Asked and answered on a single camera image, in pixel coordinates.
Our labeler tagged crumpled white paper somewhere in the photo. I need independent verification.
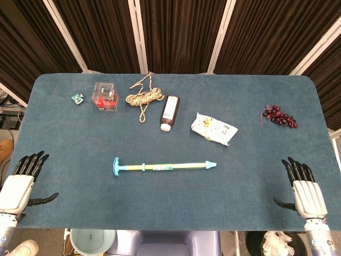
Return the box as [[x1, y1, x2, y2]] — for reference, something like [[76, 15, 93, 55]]
[[262, 230, 295, 256]]

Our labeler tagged brown bottle white label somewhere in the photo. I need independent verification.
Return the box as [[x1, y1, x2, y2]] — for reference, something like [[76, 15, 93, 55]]
[[159, 95, 181, 132]]

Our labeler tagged white printed snack packet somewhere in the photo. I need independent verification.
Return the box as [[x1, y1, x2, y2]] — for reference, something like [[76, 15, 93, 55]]
[[190, 112, 239, 147]]

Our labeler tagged brown curtain partition panel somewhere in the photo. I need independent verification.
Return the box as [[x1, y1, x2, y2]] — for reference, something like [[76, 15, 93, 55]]
[[129, 0, 235, 74], [290, 18, 341, 131], [44, 0, 147, 74], [209, 0, 341, 76], [0, 0, 87, 103]]

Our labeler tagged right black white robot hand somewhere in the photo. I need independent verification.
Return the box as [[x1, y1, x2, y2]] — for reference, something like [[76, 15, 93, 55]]
[[273, 157, 329, 221]]

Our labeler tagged blue felt table cover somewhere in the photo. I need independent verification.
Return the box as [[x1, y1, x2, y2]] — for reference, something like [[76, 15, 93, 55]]
[[0, 73, 341, 231]]

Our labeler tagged yellow stick with blue ends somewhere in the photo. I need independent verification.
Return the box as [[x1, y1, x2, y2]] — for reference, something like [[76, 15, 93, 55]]
[[112, 157, 217, 178]]

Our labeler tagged coiled beige rope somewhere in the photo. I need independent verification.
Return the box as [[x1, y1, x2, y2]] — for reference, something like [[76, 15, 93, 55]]
[[125, 71, 166, 124]]

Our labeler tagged white shoe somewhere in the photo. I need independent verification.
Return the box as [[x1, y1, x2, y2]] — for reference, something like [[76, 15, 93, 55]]
[[7, 239, 39, 256]]

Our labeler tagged pale green basin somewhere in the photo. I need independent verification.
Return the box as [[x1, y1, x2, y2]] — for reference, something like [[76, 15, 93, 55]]
[[69, 228, 117, 256]]

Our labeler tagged purple plastic grape bunch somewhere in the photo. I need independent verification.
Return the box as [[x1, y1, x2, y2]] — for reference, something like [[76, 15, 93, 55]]
[[259, 105, 299, 131]]

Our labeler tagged clear box with red parts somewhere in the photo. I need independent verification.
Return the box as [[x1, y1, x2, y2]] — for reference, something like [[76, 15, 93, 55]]
[[92, 81, 119, 113]]

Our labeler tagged small green circuit board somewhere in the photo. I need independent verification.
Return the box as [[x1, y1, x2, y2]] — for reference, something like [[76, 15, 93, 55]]
[[70, 92, 85, 106]]

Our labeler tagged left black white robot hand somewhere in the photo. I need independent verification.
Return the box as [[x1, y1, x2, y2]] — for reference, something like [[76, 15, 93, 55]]
[[0, 150, 60, 215]]

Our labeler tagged brown shoe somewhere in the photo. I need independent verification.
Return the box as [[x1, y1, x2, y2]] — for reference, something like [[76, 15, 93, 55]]
[[0, 138, 14, 163]]

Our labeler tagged purple robot torso base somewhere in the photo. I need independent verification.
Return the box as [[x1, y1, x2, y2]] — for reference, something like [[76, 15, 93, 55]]
[[108, 229, 222, 256]]

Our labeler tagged black trash bin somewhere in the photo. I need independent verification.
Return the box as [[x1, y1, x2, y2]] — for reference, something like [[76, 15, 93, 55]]
[[245, 230, 307, 256]]

